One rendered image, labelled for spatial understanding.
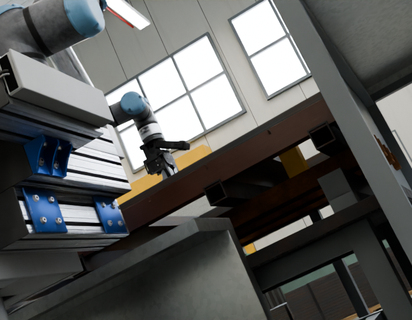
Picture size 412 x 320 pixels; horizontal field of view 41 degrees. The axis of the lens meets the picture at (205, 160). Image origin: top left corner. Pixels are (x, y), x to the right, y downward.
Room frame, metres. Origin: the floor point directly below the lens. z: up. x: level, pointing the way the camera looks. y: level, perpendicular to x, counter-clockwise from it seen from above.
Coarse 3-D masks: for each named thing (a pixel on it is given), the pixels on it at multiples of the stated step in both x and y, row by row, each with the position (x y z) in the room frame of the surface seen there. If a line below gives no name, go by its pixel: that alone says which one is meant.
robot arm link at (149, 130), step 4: (148, 124) 1.78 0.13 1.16; (152, 124) 1.78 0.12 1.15; (156, 124) 1.79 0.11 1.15; (144, 128) 1.78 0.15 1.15; (148, 128) 1.77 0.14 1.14; (152, 128) 1.78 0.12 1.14; (156, 128) 1.79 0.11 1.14; (140, 132) 1.79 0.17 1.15; (144, 132) 1.78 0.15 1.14; (148, 132) 1.77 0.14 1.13; (152, 132) 1.78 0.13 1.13; (156, 132) 1.78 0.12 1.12; (160, 132) 1.80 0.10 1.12; (140, 136) 1.79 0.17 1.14; (144, 136) 1.78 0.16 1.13; (148, 136) 1.78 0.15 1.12
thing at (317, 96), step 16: (320, 96) 1.26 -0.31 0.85; (288, 112) 1.29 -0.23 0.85; (256, 128) 1.32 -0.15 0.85; (240, 144) 1.34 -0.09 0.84; (208, 160) 1.37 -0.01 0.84; (272, 160) 1.54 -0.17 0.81; (320, 160) 1.91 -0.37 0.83; (176, 176) 1.40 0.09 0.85; (256, 176) 1.66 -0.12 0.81; (272, 176) 1.76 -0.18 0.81; (144, 192) 1.44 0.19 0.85; (224, 208) 2.06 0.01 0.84; (160, 224) 1.76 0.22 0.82; (176, 224) 1.87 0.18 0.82; (128, 240) 1.76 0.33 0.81; (144, 240) 1.87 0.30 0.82
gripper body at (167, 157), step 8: (152, 136) 1.78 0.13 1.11; (160, 136) 1.79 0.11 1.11; (144, 144) 1.80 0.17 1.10; (152, 144) 1.82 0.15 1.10; (144, 152) 1.83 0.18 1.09; (152, 152) 1.81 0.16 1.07; (160, 152) 1.78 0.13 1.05; (168, 152) 1.81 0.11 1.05; (144, 160) 1.79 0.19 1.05; (152, 160) 1.78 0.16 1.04; (160, 160) 1.77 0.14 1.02; (168, 160) 1.79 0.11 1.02; (152, 168) 1.79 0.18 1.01; (160, 168) 1.79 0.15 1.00
